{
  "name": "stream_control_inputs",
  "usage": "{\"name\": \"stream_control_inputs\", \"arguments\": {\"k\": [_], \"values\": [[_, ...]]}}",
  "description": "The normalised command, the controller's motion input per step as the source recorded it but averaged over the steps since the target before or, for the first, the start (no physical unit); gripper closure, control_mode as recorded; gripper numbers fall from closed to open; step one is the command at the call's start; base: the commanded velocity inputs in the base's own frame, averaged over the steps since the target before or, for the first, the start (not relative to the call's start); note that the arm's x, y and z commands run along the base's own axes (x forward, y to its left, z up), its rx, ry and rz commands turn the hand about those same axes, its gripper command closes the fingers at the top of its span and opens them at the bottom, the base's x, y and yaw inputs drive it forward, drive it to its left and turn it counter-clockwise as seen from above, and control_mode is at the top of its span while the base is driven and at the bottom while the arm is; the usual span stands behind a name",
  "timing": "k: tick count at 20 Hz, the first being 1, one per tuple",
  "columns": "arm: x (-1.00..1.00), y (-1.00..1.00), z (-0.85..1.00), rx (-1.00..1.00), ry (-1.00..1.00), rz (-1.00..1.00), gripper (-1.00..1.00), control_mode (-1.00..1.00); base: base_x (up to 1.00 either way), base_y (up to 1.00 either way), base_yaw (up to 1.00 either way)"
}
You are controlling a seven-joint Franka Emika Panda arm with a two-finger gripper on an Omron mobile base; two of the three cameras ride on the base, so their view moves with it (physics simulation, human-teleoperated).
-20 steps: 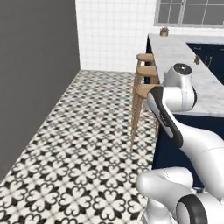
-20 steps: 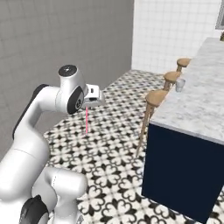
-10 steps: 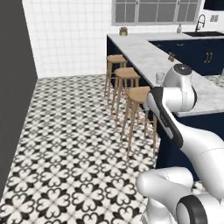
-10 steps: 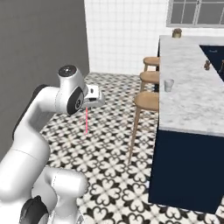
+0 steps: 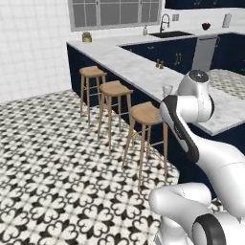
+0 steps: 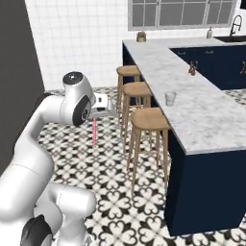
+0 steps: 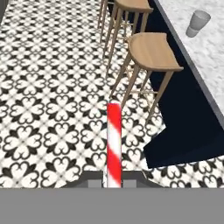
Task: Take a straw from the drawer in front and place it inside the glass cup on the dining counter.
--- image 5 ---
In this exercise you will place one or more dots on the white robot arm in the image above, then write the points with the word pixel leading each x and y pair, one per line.
pixel 220 166

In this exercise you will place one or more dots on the navy dining counter island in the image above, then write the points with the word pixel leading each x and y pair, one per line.
pixel 134 76

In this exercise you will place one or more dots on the clear glass cup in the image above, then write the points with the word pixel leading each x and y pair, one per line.
pixel 167 90

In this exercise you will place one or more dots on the wooden bar stool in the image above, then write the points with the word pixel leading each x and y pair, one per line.
pixel 92 83
pixel 147 128
pixel 113 101

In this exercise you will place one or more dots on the navy base cupboards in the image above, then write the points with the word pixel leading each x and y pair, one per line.
pixel 172 54

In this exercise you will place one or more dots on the soap dispenser bottle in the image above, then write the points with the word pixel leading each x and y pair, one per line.
pixel 145 30

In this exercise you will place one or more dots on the black sink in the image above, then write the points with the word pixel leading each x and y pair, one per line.
pixel 170 33

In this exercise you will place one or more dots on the steel dishwasher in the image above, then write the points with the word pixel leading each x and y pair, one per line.
pixel 204 53

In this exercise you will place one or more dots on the black tap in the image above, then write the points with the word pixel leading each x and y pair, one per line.
pixel 163 21

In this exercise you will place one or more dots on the dark red bowl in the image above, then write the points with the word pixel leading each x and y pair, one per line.
pixel 206 26

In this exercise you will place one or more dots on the white paper towel roll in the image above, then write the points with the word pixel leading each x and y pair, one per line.
pixel 227 20

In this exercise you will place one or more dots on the window with grey frame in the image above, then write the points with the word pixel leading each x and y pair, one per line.
pixel 115 13

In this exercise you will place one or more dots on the wall socket plate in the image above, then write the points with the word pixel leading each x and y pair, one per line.
pixel 175 17

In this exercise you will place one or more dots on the navy wall cupboards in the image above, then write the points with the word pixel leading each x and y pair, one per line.
pixel 204 4

